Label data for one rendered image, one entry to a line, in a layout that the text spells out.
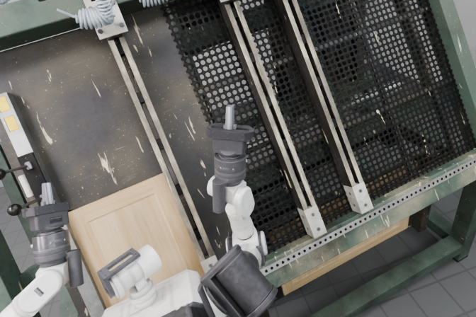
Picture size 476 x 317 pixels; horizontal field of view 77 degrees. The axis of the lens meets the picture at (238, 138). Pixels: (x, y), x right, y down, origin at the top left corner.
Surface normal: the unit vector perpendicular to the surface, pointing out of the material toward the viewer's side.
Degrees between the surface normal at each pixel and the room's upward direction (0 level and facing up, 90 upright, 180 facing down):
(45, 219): 72
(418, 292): 0
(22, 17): 60
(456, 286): 0
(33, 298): 53
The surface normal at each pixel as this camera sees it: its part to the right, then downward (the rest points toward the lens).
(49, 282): 0.25, -0.15
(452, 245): -0.21, -0.81
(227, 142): -0.21, 0.40
